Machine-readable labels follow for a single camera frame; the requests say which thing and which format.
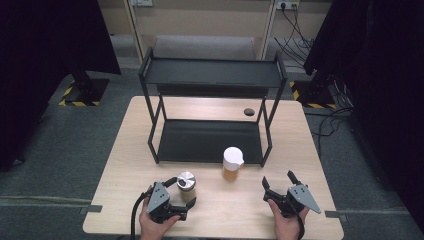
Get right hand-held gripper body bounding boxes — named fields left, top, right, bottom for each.
left=262, top=183, right=322, bottom=219

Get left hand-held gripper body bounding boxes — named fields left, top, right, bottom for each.
left=145, top=181, right=188, bottom=224

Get silver-lidded glass jar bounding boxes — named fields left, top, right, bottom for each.
left=176, top=171, right=198, bottom=203

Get white-lidded oil bottle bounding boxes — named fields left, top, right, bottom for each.
left=222, top=146, right=245, bottom=183

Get black two-tier metal rack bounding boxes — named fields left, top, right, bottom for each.
left=138, top=47, right=288, bottom=168

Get person's left hand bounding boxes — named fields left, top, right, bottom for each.
left=138, top=187, right=183, bottom=240

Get person's right hand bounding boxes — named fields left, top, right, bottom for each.
left=267, top=198, right=311, bottom=240

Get grey floor tape strip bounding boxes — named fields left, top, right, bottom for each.
left=324, top=210, right=349, bottom=223
left=78, top=204, right=103, bottom=215

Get black stand base striped tape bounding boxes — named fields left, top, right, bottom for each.
left=288, top=79, right=338, bottom=110
left=58, top=69, right=110, bottom=108

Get black curtain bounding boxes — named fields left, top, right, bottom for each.
left=303, top=0, right=424, bottom=232
left=0, top=0, right=122, bottom=172

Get light wooden shelf unit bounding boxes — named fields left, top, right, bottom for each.
left=123, top=0, right=279, bottom=63

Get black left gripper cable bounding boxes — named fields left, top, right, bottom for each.
left=130, top=191, right=152, bottom=240

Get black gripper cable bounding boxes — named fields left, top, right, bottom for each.
left=296, top=213, right=306, bottom=240
left=130, top=191, right=152, bottom=240

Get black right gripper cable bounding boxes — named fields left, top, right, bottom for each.
left=296, top=213, right=306, bottom=240

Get black floor cables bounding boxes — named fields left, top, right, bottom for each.
left=304, top=76, right=356, bottom=158

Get bundle of black cables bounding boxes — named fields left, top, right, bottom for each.
left=273, top=3, right=316, bottom=64

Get white wall outlet with plugs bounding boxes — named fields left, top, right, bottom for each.
left=275, top=0, right=300, bottom=10

